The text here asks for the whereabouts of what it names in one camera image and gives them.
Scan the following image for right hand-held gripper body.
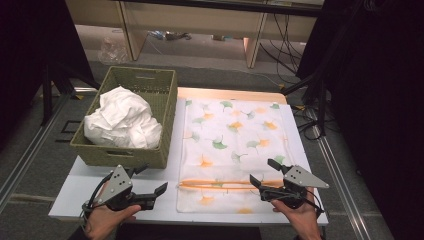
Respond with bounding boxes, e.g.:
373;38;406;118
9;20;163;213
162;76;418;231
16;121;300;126
259;165;331;210

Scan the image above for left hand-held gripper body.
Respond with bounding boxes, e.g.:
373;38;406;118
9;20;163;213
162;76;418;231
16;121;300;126
94;164;158;212

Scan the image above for leaf-print white pillowcase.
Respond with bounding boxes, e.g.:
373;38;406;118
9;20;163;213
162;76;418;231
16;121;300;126
175;97;303;215

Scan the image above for white cloth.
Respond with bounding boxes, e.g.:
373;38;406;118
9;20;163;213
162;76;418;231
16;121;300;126
83;85;164;150

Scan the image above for green woven basket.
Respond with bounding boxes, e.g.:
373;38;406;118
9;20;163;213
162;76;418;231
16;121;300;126
69;65;179;170

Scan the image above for person's left hand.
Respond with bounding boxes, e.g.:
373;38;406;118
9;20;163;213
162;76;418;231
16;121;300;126
82;204;142;240

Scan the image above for person's right hand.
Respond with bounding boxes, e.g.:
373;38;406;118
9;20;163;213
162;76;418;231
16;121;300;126
271;190;323;240

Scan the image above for black metal stand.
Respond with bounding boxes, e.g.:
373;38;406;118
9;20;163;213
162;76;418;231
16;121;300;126
40;62;102;127
280;64;331;137

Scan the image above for black curtain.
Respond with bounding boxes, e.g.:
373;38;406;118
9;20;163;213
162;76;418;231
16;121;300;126
295;0;424;240
0;0;96;153

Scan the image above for clear plastic bag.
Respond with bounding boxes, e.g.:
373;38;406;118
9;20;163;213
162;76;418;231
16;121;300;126
97;35;130;66

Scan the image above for blue and black floor clutter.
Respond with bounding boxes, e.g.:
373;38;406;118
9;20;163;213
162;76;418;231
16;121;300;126
147;30;193;42

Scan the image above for light wooden desk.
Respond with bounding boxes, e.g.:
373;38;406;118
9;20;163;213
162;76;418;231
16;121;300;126
64;0;326;70

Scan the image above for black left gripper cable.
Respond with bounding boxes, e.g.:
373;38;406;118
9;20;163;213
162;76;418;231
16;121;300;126
81;171;115;221

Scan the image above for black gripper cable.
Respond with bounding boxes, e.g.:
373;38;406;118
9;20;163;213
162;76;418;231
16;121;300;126
303;187;326;219
81;171;115;221

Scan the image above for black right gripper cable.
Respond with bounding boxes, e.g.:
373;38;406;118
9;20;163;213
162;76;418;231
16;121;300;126
303;187;326;219

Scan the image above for aluminium floor rail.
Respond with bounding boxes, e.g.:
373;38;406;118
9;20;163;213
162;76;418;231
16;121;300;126
0;87;98;209
308;108;379;240

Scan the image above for black floor cables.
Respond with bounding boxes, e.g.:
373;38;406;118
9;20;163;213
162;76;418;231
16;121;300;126
292;101;323;142

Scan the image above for bundle of black hanging cables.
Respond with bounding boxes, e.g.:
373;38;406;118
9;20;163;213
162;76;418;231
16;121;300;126
259;13;303;76

